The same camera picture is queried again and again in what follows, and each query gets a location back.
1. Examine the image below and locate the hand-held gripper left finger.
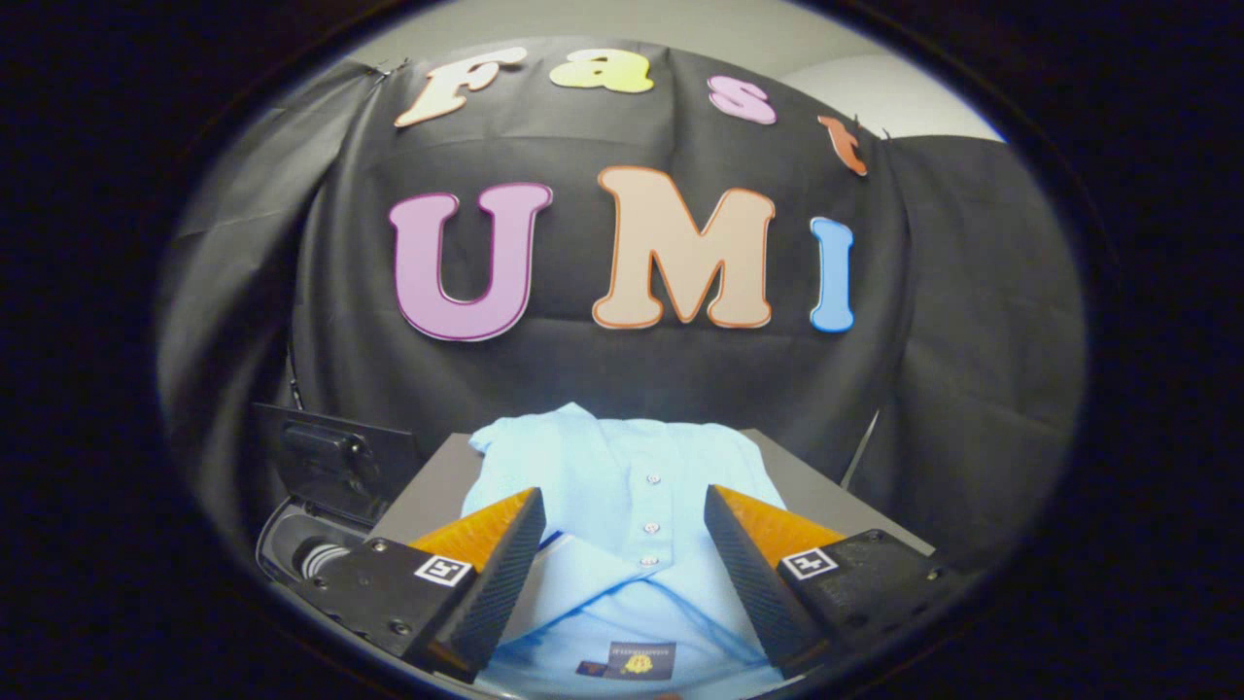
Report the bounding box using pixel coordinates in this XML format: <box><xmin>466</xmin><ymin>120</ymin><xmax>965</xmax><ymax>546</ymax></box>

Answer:
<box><xmin>296</xmin><ymin>486</ymin><xmax>548</xmax><ymax>683</ymax></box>

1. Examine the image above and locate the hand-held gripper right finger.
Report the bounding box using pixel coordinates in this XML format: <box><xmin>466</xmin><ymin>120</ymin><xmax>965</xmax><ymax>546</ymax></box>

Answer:
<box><xmin>704</xmin><ymin>484</ymin><xmax>958</xmax><ymax>680</ymax></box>

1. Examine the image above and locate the light blue button shirt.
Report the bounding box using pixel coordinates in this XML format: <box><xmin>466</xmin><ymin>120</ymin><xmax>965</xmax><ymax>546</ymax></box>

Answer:
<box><xmin>460</xmin><ymin>402</ymin><xmax>790</xmax><ymax>700</ymax></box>

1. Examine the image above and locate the thin tripod stand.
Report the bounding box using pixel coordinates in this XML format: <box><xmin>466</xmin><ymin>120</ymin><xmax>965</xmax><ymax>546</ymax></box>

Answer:
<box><xmin>838</xmin><ymin>408</ymin><xmax>881</xmax><ymax>492</ymax></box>

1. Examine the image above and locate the black backdrop cloth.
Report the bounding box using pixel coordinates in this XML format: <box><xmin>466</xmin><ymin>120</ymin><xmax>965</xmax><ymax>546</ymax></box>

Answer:
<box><xmin>155</xmin><ymin>39</ymin><xmax>1088</xmax><ymax>584</ymax></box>

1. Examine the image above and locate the beige cabinet with dark frame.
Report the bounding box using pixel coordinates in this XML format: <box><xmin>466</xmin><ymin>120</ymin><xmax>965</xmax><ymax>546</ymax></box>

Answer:
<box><xmin>369</xmin><ymin>428</ymin><xmax>936</xmax><ymax>560</ymax></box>

